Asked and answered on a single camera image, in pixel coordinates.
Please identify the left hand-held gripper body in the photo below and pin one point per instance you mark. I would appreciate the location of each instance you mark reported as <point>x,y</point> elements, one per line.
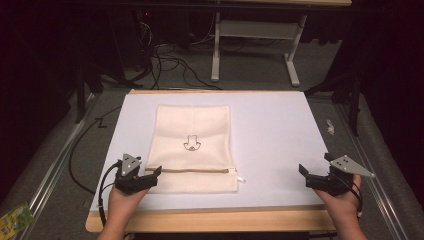
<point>133,185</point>

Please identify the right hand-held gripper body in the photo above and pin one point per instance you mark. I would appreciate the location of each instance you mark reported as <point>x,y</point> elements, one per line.
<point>328,185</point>

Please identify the cream zip fabric bag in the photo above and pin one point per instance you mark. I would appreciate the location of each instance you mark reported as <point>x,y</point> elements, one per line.
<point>193,126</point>

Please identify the person's left hand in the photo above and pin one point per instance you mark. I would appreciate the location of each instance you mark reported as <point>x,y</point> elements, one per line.
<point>121,206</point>

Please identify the person's right hand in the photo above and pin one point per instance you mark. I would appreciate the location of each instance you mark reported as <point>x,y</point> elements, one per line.
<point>345,206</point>

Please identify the small clear plastic scrap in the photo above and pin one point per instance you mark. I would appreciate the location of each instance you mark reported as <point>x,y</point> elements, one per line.
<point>330,127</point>

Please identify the white table sheet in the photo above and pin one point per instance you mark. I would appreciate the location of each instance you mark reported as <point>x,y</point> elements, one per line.
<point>276,140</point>

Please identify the black stand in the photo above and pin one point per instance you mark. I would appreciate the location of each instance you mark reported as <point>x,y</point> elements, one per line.
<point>90,83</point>
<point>346,93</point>

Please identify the wooden table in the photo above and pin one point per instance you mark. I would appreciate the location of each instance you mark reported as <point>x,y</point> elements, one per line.
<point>216,220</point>

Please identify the black computer tower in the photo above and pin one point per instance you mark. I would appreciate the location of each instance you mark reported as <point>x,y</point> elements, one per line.
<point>143,36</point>

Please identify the green printed packet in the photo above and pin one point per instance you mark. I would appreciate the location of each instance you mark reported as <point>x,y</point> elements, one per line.
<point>15,221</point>

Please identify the aluminium floor rail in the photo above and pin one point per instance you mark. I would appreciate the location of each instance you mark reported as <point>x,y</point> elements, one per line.
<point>370,173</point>
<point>56,163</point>

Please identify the white metal desk frame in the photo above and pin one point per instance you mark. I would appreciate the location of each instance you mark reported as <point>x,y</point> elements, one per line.
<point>256,30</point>

